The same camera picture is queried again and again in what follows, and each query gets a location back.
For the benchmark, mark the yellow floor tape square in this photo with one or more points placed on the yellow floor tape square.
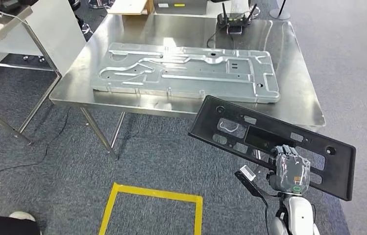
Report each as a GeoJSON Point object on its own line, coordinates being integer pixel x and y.
{"type": "Point", "coordinates": [154, 192]}

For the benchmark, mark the person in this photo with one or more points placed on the person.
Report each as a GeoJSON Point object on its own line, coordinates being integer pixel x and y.
{"type": "Point", "coordinates": [1, 225]}

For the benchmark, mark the black router with antennas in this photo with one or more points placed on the black router with antennas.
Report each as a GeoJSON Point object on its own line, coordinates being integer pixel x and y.
{"type": "Point", "coordinates": [235, 21]}

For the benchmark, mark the grey box with labels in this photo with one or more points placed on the grey box with labels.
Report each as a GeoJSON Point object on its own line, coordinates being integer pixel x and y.
{"type": "Point", "coordinates": [186, 9]}

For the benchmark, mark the stainless steel workbench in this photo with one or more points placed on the stainless steel workbench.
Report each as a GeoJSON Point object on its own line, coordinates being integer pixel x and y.
{"type": "Point", "coordinates": [297, 81]}

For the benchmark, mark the stamped grey metal panel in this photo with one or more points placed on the stamped grey metal panel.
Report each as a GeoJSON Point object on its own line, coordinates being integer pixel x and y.
{"type": "Point", "coordinates": [202, 86]}

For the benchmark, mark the white container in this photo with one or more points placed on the white container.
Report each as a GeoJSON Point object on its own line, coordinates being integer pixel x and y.
{"type": "Point", "coordinates": [239, 6]}

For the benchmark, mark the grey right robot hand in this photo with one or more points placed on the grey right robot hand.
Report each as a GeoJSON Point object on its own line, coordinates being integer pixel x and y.
{"type": "Point", "coordinates": [292, 172]}

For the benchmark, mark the white board panel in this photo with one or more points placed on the white board panel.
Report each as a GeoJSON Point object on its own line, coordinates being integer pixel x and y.
{"type": "Point", "coordinates": [60, 39]}

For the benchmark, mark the pale wooden board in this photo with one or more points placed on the pale wooden board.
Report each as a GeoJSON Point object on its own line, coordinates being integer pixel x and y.
{"type": "Point", "coordinates": [128, 6]}

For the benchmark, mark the chrome chair base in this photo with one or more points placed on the chrome chair base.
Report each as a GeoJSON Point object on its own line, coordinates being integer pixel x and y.
{"type": "Point", "coordinates": [100, 4]}

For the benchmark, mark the black device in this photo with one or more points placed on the black device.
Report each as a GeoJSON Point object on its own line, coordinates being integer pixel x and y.
{"type": "Point", "coordinates": [11, 4]}

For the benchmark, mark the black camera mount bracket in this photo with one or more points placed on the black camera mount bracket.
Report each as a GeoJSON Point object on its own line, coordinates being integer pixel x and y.
{"type": "Point", "coordinates": [251, 188]}

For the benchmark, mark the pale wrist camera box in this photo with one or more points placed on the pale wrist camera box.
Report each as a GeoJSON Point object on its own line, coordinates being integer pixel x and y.
{"type": "Point", "coordinates": [247, 173]}

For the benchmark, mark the round base floor stand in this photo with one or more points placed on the round base floor stand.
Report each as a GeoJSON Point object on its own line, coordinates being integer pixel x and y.
{"type": "Point", "coordinates": [280, 14]}

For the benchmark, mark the black license plate frame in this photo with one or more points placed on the black license plate frame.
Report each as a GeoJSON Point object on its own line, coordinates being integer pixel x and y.
{"type": "Point", "coordinates": [204, 126]}

